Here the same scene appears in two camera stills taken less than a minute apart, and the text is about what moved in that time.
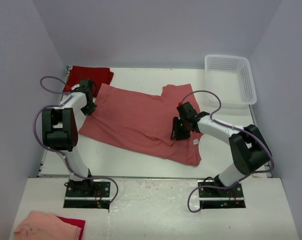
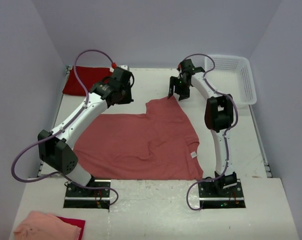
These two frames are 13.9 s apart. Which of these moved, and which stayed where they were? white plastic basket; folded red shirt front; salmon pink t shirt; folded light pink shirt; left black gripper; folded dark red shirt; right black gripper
Moved: left black gripper; right black gripper; salmon pink t shirt
Stayed: folded dark red shirt; folded light pink shirt; white plastic basket; folded red shirt front
